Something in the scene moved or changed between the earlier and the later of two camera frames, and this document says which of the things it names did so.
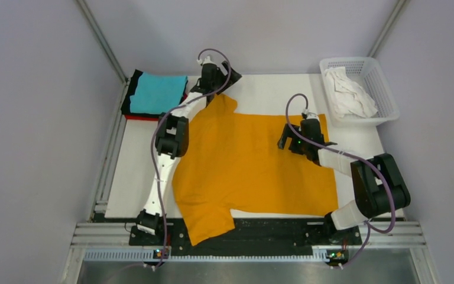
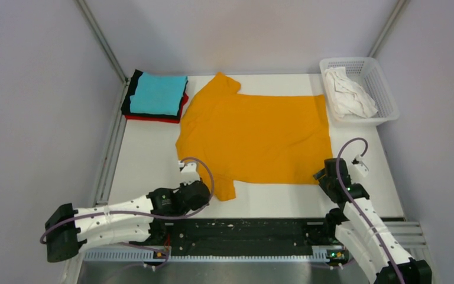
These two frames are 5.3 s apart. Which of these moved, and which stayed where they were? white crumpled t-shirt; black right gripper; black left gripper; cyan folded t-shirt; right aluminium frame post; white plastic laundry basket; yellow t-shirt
Moved: black left gripper; yellow t-shirt; black right gripper
Stayed: white crumpled t-shirt; cyan folded t-shirt; right aluminium frame post; white plastic laundry basket
